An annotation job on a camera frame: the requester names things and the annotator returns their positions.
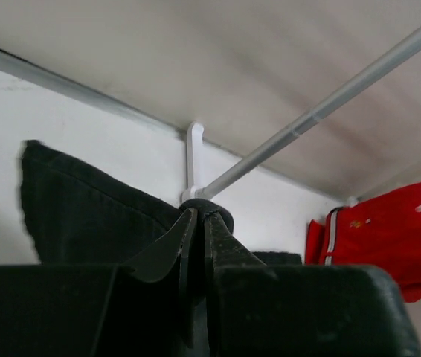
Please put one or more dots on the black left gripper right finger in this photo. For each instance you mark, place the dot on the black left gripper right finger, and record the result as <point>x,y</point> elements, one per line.
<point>256,309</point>

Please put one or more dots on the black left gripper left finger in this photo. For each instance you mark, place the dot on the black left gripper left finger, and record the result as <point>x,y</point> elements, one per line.
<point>138,308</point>

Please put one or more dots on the black denim trousers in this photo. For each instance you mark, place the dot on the black denim trousers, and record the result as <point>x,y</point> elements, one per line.
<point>78,214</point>

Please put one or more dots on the red shorts with stripes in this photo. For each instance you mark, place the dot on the red shorts with stripes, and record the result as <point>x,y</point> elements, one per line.
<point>384,231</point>

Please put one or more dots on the white clothes rack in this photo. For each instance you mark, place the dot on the white clothes rack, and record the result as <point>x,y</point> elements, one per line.
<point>387,62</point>

